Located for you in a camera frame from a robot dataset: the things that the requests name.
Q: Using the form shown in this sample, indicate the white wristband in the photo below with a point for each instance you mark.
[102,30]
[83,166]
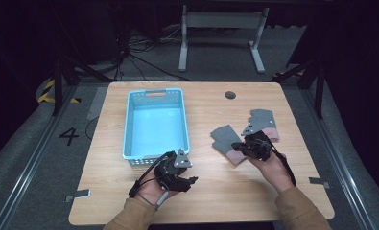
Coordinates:
[163,198]

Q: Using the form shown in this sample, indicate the black tripod stand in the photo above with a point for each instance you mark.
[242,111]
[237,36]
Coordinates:
[318,86]
[58,86]

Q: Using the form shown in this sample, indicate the grey and pink sock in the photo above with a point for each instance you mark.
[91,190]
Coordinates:
[225,137]
[271,134]

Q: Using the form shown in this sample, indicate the white metal stand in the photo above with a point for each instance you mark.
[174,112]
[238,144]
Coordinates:
[222,20]

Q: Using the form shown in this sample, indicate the yellow and black floor tape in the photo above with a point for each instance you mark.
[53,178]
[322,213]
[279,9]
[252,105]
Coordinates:
[46,92]

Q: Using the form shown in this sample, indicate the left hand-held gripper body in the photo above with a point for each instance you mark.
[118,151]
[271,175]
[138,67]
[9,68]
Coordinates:
[172,171]

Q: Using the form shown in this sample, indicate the person's right hand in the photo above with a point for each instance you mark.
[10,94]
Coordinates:
[273,172]

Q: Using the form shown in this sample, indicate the blue plastic basket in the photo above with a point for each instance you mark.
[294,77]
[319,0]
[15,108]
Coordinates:
[156,127]

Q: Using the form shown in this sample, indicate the grey table grommet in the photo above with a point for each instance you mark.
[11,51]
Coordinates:
[230,95]

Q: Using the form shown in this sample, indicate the person's left hand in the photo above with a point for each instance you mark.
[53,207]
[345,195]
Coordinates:
[152,190]

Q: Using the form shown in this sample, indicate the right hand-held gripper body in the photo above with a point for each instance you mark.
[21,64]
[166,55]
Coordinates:
[257,140]

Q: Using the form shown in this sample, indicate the metal floor rail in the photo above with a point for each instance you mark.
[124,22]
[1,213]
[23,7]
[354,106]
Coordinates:
[33,159]
[340,166]

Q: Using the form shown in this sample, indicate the grey tape piece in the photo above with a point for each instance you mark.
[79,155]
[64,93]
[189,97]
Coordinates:
[80,194]
[318,182]

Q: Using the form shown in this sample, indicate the long grey tape strip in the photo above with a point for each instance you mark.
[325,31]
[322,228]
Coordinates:
[97,102]

